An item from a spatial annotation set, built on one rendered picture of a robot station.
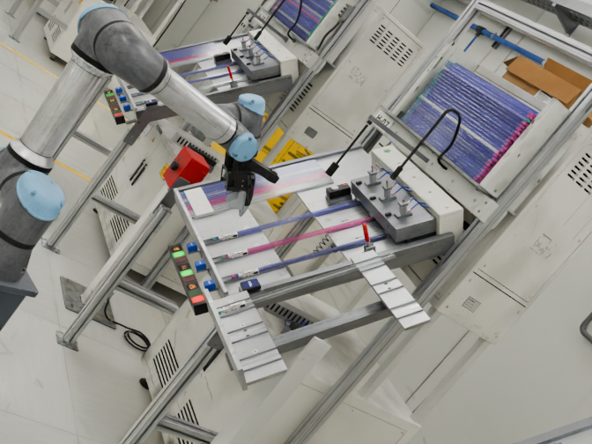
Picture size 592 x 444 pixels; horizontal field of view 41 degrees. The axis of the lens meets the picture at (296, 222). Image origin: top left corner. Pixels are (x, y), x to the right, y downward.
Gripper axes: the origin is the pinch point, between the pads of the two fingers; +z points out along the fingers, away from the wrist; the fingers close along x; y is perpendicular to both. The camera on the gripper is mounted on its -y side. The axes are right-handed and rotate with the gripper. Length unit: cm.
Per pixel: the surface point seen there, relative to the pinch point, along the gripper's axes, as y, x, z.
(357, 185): -42.3, -12.5, -2.5
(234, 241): -1.6, -8.0, 14.6
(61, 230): 38, -120, 71
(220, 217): -1.5, -24.4, 14.6
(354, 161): -54, -39, 1
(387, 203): -45.9, 2.1, -3.5
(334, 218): -33.1, -6.0, 6.1
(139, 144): -5, -179, 54
